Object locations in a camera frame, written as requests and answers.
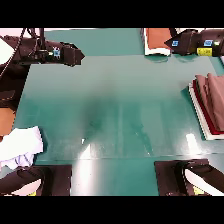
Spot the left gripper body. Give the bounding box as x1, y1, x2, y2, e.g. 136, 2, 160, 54
60, 42, 85, 68

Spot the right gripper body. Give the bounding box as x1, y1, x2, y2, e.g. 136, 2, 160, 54
163, 29, 200, 56

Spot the white T-shirt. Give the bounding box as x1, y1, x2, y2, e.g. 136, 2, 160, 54
0, 125, 45, 171

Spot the black garment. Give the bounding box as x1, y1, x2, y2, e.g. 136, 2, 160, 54
0, 62, 32, 111

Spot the red garment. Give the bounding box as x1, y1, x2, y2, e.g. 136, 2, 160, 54
191, 79, 224, 136

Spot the orange brown garment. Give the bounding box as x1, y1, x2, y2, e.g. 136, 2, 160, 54
0, 107, 17, 137

